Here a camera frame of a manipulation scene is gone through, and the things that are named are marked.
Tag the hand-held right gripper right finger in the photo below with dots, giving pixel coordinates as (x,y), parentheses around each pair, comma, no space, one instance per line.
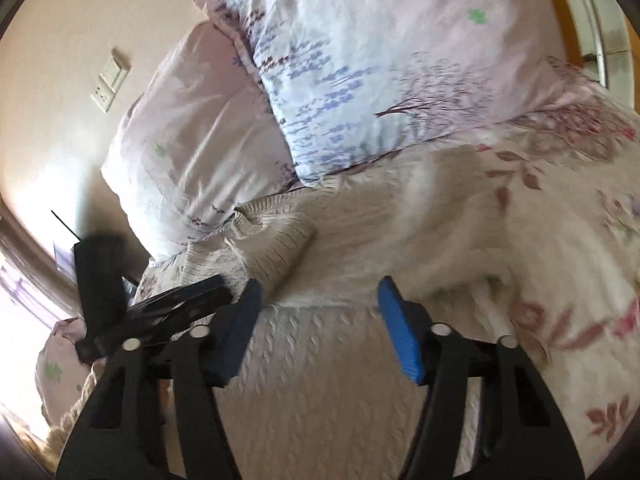
(400,332)

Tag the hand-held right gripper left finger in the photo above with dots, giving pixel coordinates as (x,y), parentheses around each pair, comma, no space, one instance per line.
(239,330)

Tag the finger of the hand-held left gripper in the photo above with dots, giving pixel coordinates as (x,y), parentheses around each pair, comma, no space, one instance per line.
(185,300)

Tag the cream knitted sweater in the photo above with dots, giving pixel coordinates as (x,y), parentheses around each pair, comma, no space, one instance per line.
(320,410)

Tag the thin black antenna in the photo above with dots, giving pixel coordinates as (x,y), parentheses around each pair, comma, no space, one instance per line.
(67,225)

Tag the lilac quilt with green stars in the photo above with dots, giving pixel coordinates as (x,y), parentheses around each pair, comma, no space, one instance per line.
(60,370)

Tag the plain lilac pillow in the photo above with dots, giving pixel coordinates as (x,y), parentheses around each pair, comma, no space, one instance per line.
(200,160)

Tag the pink floral bed sheet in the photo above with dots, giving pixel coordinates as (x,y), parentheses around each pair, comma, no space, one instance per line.
(575,240)

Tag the lavender print pillow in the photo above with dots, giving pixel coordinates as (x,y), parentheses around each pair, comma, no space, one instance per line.
(380,55)

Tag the wooden bed headboard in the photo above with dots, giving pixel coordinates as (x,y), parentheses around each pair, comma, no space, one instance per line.
(560,5)

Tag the brown wooden door frame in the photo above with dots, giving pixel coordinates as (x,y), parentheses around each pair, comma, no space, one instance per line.
(35,255)

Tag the white wall socket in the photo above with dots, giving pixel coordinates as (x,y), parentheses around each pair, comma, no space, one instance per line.
(104,99)

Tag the white wall switch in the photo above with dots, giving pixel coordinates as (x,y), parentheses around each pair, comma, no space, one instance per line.
(114,70)

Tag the white window frame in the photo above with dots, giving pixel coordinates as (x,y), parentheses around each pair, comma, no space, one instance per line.
(590,15)

